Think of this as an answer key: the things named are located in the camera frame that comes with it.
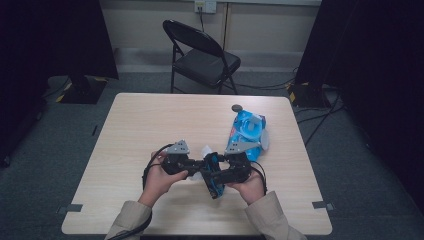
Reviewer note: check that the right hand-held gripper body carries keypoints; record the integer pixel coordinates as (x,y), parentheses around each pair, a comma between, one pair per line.
(241,165)

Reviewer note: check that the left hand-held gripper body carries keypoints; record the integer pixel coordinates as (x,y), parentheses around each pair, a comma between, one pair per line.
(176,161)

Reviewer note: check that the blue and black toy car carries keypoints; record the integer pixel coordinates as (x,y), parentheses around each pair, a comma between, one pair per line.
(215,191)

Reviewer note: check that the blue wet wipes pack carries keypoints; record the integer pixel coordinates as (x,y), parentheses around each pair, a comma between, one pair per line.
(246,128)

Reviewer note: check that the person's right hand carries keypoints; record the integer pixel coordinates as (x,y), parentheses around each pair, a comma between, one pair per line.
(251,190)

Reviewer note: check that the person's left hand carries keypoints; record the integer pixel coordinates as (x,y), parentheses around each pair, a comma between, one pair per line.
(158,181)

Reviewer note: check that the dark round table grommet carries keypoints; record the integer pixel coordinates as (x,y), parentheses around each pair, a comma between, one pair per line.
(236,107)

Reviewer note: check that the black marker pen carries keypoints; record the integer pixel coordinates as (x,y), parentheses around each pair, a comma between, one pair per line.
(95,130)

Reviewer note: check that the grey tape strip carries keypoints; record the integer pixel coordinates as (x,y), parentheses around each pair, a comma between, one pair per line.
(321,205)
(70,208)

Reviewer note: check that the black stand base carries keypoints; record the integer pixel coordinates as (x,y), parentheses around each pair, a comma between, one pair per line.
(308,96)
(83,91)

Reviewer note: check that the black folding chair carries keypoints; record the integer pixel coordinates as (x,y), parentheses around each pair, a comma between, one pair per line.
(206,63)

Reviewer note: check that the black curtain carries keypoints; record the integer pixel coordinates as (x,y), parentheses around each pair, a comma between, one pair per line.
(40,50)
(383,66)

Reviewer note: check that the white wall socket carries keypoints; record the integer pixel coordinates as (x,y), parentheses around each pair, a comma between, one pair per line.
(206,6)

